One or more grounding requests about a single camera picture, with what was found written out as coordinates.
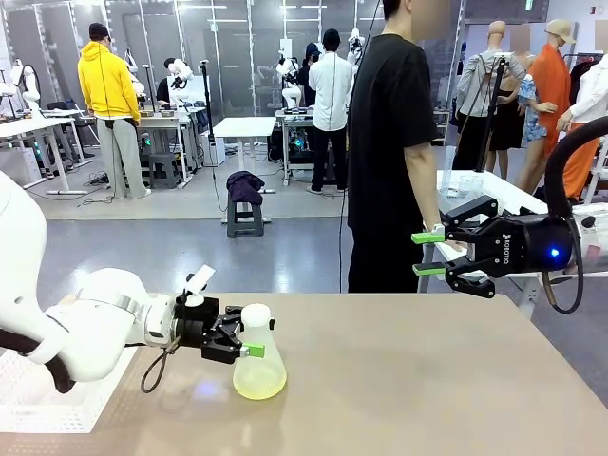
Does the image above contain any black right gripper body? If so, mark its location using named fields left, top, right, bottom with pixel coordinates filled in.
left=466, top=213, right=578, bottom=279

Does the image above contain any mannequin in black dress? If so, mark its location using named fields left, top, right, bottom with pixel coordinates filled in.
left=488, top=23, right=531, bottom=180

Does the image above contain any white perforated plastic basket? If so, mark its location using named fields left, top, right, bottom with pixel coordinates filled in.
left=0, top=349, right=140, bottom=434

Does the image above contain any white workbench with computer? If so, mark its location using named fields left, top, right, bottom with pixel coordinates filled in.
left=275, top=107, right=353, bottom=187

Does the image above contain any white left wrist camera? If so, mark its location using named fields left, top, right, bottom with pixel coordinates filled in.
left=182, top=264, right=217, bottom=306

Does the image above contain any person in black t-shirt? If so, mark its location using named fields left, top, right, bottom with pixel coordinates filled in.
left=346, top=0, right=446, bottom=295

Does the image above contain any translucent plastic conical flask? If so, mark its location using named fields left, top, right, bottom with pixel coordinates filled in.
left=232, top=313, right=289, bottom=402

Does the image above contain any person's right forearm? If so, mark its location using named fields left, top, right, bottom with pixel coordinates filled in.
left=405, top=142, right=446, bottom=229

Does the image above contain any black tripod pole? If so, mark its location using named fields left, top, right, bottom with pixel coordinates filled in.
left=474, top=53, right=509, bottom=175

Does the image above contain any white humanoid robot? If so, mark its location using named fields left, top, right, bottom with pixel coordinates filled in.
left=0, top=59, right=42, bottom=113
left=161, top=56, right=197, bottom=108
left=275, top=55, right=306, bottom=113

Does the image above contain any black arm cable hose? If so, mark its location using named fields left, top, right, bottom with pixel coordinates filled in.
left=0, top=329, right=184, bottom=395
left=542, top=116, right=608, bottom=315

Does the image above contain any small white standing table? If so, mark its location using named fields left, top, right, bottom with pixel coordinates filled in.
left=212, top=117, right=278, bottom=197

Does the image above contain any person in dark cap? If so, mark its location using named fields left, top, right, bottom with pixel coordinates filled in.
left=302, top=42, right=325, bottom=108

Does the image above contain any person's right hand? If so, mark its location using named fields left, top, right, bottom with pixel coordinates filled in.
left=425, top=220, right=472, bottom=255

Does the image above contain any person in white shirt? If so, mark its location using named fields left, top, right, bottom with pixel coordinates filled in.
left=307, top=28, right=355, bottom=196

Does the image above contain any black camera stand pole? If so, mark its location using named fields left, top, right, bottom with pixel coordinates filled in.
left=199, top=59, right=217, bottom=168

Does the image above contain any mannequin in grey hoodie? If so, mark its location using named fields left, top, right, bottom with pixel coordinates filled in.
left=452, top=19, right=528, bottom=173

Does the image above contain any white side table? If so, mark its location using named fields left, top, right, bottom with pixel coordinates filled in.
left=417, top=169, right=608, bottom=314

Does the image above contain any grey stool under cloth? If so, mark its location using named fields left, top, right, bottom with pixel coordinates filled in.
left=226, top=192, right=265, bottom=239

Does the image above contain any mannequin in white clothes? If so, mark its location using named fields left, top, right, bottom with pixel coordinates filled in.
left=556, top=49, right=608, bottom=135

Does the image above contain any shoe rack with shoes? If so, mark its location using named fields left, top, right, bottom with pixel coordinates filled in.
left=432, top=107, right=453, bottom=146

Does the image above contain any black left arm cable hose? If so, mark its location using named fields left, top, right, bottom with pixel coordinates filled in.
left=0, top=329, right=184, bottom=395

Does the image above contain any mannequin in orange clothes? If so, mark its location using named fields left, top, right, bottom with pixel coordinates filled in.
left=515, top=18, right=602, bottom=201

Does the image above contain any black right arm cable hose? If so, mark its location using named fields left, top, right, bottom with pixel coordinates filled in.
left=542, top=116, right=608, bottom=315

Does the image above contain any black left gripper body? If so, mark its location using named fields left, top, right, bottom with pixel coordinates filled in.
left=173, top=296, right=223, bottom=351

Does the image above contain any white background desk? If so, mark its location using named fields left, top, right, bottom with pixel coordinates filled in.
left=0, top=116, right=94, bottom=196

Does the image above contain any grey plastic step stool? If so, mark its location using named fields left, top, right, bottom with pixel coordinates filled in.
left=148, top=152, right=182, bottom=191

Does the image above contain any person in yellow hoodie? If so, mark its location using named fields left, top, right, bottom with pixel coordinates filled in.
left=77, top=22, right=153, bottom=201

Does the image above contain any white desk with trays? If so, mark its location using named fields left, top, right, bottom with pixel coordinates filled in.
left=135, top=111, right=201, bottom=184

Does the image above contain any blue patterned garment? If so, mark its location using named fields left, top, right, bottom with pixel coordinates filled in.
left=517, top=73, right=558, bottom=143

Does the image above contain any dark purple cloth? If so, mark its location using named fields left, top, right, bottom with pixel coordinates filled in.
left=225, top=170, right=266, bottom=207

